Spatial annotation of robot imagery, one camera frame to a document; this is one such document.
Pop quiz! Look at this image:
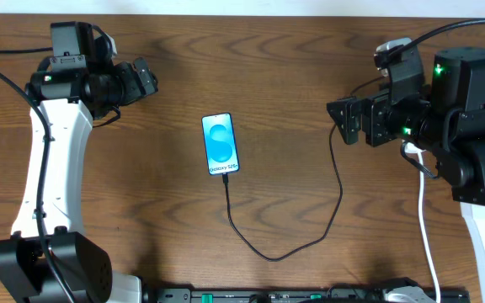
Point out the white power strip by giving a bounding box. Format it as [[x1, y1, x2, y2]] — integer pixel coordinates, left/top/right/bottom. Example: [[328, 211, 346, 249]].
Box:
[[402, 141, 424, 154]]

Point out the black USB charging cable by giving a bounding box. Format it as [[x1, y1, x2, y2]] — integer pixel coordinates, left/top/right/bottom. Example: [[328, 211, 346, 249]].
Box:
[[221, 75, 389, 263]]

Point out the blue Galaxy S25 smartphone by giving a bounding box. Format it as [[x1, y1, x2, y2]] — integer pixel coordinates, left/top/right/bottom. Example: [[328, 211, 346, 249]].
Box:
[[201, 113, 240, 175]]

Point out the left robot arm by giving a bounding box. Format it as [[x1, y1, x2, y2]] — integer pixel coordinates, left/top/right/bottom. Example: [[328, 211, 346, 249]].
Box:
[[0, 21, 158, 302]]

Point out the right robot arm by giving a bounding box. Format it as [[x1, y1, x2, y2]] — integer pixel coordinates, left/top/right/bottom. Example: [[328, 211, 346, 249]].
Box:
[[327, 44, 485, 301]]

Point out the white power strip cord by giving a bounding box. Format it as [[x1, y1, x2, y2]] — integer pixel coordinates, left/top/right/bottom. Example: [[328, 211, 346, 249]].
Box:
[[417, 151, 442, 303]]

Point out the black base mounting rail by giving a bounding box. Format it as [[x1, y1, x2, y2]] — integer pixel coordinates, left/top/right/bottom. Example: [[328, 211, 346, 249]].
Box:
[[141, 278, 471, 303]]

